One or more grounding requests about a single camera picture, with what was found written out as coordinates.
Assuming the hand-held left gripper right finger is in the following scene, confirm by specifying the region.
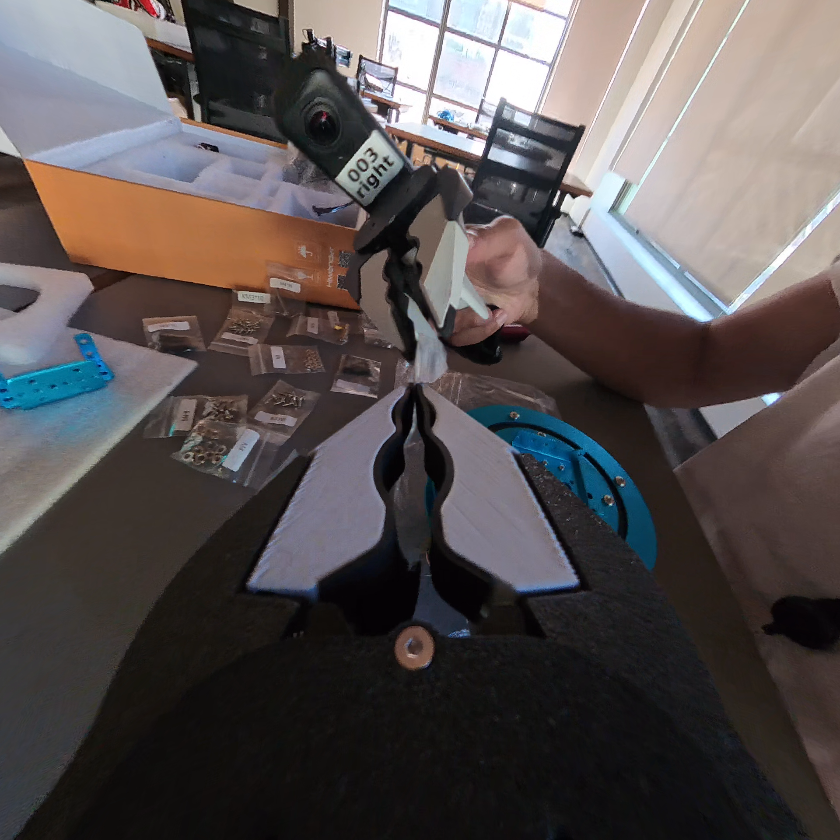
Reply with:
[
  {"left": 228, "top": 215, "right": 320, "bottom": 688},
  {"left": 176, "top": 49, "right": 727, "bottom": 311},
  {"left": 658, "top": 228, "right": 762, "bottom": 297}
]
[{"left": 415, "top": 385, "right": 584, "bottom": 595}]

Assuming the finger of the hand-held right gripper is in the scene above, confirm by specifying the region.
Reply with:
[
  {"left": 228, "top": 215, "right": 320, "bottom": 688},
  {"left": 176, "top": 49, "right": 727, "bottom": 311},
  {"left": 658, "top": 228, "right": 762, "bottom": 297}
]
[
  {"left": 357, "top": 249, "right": 424, "bottom": 361},
  {"left": 407, "top": 206, "right": 472, "bottom": 342}
]

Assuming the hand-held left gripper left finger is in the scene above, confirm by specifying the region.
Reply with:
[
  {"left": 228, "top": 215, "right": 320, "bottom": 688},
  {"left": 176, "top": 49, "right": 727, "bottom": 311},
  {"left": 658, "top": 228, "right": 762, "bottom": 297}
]
[{"left": 246, "top": 385, "right": 421, "bottom": 595}]

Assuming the teal round turntable base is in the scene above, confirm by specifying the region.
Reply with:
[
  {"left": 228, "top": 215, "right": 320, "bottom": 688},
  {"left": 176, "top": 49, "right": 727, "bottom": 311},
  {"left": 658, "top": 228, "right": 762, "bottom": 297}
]
[{"left": 425, "top": 403, "right": 658, "bottom": 572}]

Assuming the pile of small parts bags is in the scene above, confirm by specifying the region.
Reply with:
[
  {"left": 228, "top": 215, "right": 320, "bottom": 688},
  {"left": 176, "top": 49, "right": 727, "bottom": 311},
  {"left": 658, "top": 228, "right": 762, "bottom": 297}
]
[{"left": 142, "top": 259, "right": 421, "bottom": 488}]

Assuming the person's right forearm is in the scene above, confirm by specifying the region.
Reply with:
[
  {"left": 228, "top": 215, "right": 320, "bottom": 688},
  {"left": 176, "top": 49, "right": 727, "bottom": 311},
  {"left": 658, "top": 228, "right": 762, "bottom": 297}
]
[{"left": 525, "top": 252, "right": 840, "bottom": 409}]

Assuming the person's right hand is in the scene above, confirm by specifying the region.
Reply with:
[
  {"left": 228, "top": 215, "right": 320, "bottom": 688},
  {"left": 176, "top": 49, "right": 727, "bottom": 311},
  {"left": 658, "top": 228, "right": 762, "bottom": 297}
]
[{"left": 451, "top": 215, "right": 544, "bottom": 347}]

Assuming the wooden background table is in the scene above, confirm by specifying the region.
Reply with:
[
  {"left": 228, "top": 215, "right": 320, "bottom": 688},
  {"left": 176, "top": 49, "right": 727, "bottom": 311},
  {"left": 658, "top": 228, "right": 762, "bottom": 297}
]
[{"left": 384, "top": 120, "right": 593, "bottom": 198}]

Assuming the large clear plastic bag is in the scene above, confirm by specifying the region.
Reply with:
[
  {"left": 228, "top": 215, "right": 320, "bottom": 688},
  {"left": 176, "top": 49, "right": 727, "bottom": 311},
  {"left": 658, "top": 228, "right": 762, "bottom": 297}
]
[{"left": 394, "top": 369, "right": 562, "bottom": 460}]

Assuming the black office chair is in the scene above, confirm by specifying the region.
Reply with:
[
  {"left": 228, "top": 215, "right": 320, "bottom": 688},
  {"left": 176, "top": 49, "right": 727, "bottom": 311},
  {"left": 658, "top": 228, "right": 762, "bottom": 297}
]
[
  {"left": 467, "top": 97, "right": 587, "bottom": 249},
  {"left": 180, "top": 0, "right": 294, "bottom": 144}
]

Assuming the large grid window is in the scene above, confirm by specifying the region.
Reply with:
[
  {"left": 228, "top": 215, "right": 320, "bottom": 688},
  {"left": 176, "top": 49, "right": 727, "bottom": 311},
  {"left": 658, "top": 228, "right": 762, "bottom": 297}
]
[{"left": 379, "top": 0, "right": 580, "bottom": 135}]

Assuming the orange white cardboard box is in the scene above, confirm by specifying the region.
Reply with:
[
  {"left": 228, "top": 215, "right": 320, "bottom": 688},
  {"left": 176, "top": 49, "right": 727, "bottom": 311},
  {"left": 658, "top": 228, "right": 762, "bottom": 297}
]
[{"left": 0, "top": 0, "right": 370, "bottom": 311}]

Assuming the person's beige clothing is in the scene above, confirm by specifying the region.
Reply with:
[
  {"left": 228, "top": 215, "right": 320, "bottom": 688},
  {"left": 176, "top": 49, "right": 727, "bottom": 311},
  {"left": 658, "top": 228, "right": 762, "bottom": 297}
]
[{"left": 675, "top": 259, "right": 840, "bottom": 815}]

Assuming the white foam sheet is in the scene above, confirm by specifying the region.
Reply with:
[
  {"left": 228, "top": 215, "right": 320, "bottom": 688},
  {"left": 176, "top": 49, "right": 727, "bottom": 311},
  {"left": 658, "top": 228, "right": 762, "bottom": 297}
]
[{"left": 0, "top": 325, "right": 199, "bottom": 553}]

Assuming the white roller blind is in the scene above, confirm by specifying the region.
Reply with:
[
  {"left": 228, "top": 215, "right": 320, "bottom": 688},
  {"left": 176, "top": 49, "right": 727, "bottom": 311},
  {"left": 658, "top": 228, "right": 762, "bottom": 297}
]
[{"left": 610, "top": 0, "right": 840, "bottom": 312}]

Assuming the short blue U bracket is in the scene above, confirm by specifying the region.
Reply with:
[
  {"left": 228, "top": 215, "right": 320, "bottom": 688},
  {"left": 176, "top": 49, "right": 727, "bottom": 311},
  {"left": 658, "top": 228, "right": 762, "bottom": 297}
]
[{"left": 0, "top": 332, "right": 115, "bottom": 410}]

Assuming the white foam ring block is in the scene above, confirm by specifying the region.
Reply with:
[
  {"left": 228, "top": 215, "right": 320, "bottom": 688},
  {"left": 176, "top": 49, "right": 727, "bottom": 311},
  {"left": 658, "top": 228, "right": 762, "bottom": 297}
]
[{"left": 0, "top": 262, "right": 96, "bottom": 363}]

